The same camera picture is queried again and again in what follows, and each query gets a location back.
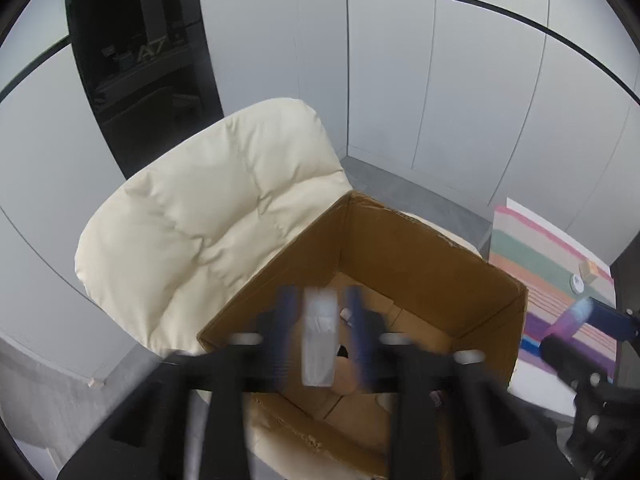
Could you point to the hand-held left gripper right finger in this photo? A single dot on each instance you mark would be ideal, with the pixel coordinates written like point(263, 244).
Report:
point(362, 340)

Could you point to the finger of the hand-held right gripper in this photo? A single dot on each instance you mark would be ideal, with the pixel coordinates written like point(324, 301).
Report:
point(565, 357)
point(610, 317)

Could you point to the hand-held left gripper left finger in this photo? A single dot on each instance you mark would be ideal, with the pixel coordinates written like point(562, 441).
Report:
point(286, 340)

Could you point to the red can with blue cap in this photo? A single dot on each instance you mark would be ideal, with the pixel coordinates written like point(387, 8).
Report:
point(567, 320)

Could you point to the brown cardboard box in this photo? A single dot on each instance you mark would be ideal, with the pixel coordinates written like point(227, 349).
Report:
point(400, 245)

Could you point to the striped colourful rug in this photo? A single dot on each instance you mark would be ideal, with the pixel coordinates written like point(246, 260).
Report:
point(535, 385)

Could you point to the white round jar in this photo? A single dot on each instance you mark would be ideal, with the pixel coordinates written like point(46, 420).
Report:
point(578, 284)

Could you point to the orange-topped cube box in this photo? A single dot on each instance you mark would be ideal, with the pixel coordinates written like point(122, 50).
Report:
point(590, 271)

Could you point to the striped colourful cloth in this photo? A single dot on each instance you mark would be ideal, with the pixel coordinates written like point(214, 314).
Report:
point(525, 260)

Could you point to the cream padded chair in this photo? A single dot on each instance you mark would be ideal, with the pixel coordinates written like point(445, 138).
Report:
point(200, 210)

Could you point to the dark glass door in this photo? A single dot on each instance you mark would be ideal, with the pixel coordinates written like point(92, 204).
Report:
point(150, 85)

